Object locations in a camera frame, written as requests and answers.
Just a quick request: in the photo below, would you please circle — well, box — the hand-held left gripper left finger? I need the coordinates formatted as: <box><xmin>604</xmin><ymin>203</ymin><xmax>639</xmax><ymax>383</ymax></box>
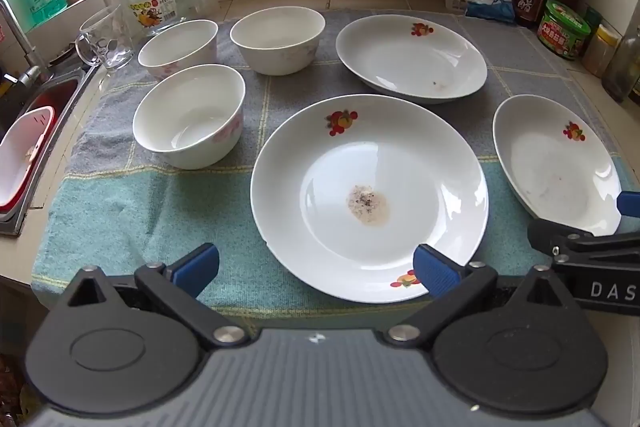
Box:
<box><xmin>65</xmin><ymin>243</ymin><xmax>251</xmax><ymax>350</ymax></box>

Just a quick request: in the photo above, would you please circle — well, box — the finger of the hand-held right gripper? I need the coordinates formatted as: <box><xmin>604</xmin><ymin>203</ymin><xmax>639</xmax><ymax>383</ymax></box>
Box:
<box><xmin>616</xmin><ymin>190</ymin><xmax>640</xmax><ymax>218</ymax></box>
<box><xmin>527</xmin><ymin>217</ymin><xmax>640</xmax><ymax>265</ymax></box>

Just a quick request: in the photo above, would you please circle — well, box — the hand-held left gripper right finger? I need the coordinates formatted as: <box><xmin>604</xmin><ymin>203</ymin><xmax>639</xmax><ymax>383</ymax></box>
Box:
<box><xmin>386</xmin><ymin>243</ymin><xmax>576</xmax><ymax>348</ymax></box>

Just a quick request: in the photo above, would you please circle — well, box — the white floral plate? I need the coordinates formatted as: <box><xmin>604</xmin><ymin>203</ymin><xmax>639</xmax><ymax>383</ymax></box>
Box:
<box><xmin>335</xmin><ymin>14</ymin><xmax>488</xmax><ymax>104</ymax></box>
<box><xmin>492</xmin><ymin>94</ymin><xmax>623</xmax><ymax>238</ymax></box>

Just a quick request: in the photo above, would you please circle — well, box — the white floral bowl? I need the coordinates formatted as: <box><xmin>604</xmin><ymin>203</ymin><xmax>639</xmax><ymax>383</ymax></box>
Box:
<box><xmin>137</xmin><ymin>19</ymin><xmax>219</xmax><ymax>80</ymax></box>
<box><xmin>230</xmin><ymin>6</ymin><xmax>327</xmax><ymax>76</ymax></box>
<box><xmin>132</xmin><ymin>63</ymin><xmax>246</xmax><ymax>169</ymax></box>

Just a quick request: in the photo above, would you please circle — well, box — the white plate with two flowers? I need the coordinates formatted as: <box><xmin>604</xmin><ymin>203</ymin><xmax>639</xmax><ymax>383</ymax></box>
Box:
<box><xmin>250</xmin><ymin>94</ymin><xmax>490</xmax><ymax>304</ymax></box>

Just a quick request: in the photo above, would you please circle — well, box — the grey teal checked cloth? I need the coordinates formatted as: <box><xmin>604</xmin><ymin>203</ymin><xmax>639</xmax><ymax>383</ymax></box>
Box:
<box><xmin>32</xmin><ymin>9</ymin><xmax>640</xmax><ymax>313</ymax></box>

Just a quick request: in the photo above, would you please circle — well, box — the clear glass bottle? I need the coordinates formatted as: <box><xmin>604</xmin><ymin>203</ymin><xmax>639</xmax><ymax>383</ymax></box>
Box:
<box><xmin>602</xmin><ymin>22</ymin><xmax>640</xmax><ymax>102</ymax></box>

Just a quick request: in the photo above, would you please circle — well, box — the yellow lid spice jar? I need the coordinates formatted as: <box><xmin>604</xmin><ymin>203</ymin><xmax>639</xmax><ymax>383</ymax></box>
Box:
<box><xmin>582</xmin><ymin>24</ymin><xmax>622</xmax><ymax>78</ymax></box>

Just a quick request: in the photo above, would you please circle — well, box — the green lid sauce jar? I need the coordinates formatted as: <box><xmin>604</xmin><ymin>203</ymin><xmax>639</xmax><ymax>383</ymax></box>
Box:
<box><xmin>537</xmin><ymin>0</ymin><xmax>592</xmax><ymax>60</ymax></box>

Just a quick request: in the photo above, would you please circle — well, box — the green lid spice jar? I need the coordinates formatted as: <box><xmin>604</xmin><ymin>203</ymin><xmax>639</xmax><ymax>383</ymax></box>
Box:
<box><xmin>582</xmin><ymin>6</ymin><xmax>603</xmax><ymax>42</ymax></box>

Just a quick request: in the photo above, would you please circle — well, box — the red white drain basket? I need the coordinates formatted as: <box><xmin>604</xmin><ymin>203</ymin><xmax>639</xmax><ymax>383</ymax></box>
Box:
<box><xmin>0</xmin><ymin>106</ymin><xmax>56</xmax><ymax>210</ymax></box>

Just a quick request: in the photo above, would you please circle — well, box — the steel sink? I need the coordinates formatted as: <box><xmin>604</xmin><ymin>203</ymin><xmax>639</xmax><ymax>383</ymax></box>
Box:
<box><xmin>0</xmin><ymin>67</ymin><xmax>96</xmax><ymax>238</ymax></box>

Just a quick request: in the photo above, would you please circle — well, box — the clear glass mug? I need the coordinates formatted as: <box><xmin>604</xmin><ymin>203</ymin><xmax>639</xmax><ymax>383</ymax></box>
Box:
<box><xmin>75</xmin><ymin>4</ymin><xmax>136</xmax><ymax>70</ymax></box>

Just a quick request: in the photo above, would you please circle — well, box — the metal faucet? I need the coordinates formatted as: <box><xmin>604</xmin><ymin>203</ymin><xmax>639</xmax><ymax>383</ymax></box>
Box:
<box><xmin>0</xmin><ymin>0</ymin><xmax>51</xmax><ymax>88</ymax></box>

